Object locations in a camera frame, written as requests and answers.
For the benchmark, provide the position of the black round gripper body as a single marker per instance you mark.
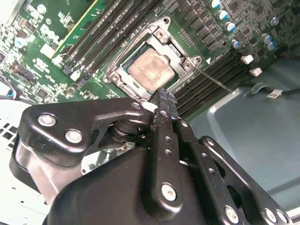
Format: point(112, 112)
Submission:
point(105, 199)

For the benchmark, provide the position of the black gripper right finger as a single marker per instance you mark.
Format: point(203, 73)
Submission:
point(206, 162)

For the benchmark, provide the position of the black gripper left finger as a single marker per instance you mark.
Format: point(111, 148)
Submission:
point(58, 112)

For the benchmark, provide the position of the metal socket cover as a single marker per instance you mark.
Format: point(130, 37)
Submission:
point(180, 70)

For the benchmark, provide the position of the silver topped CPU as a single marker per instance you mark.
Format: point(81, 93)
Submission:
point(150, 68)

